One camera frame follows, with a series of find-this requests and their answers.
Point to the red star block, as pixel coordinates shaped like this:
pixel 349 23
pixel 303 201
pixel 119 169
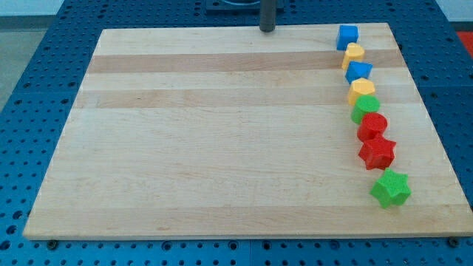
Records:
pixel 378 152

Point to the green star block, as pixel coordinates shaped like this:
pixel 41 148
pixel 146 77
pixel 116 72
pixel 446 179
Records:
pixel 391 188

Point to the wooden board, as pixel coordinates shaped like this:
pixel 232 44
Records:
pixel 231 133

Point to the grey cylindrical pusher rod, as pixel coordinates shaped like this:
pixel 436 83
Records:
pixel 267 15

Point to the green cylinder block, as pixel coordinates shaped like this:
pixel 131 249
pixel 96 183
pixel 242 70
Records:
pixel 364 104

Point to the yellow hexagon block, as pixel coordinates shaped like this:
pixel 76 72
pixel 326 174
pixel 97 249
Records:
pixel 358 88

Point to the blue pentagon block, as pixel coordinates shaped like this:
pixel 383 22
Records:
pixel 358 70

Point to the red cylinder block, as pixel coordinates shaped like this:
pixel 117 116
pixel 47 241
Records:
pixel 371 124

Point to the yellow heart block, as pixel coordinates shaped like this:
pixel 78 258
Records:
pixel 353 52

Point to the blue cube block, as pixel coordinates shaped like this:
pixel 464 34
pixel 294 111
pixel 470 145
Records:
pixel 346 34

